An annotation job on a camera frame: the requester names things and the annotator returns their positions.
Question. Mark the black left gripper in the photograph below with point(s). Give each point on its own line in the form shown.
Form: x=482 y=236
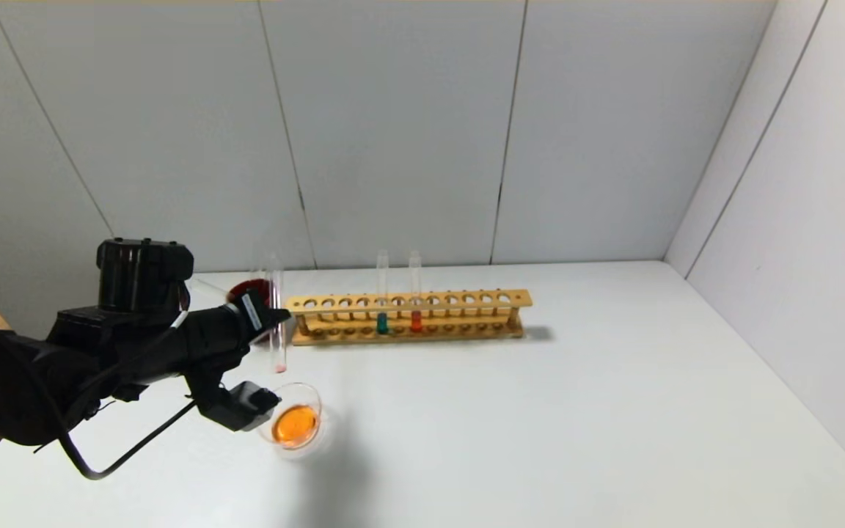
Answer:
x=252 y=313

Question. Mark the test tube with orange-red pigment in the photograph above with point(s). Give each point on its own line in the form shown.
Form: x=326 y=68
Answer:
x=279 y=352

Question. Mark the orange and black left arm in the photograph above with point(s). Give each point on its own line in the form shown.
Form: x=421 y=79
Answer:
x=26 y=374

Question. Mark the empty glass test tube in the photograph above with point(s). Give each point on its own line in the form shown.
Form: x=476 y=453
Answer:
x=210 y=286
x=260 y=264

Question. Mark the test tube with green pigment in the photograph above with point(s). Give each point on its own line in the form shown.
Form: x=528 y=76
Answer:
x=382 y=324

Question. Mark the test tube with red pigment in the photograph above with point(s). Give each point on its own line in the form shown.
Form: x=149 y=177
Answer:
x=416 y=321

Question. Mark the wooden test tube rack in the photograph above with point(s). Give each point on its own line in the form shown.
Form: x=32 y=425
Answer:
x=437 y=311

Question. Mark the dark red cup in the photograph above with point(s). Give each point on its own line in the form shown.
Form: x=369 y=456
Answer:
x=250 y=288

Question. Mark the clear glass dish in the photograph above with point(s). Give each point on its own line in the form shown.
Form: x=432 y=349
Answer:
x=296 y=424

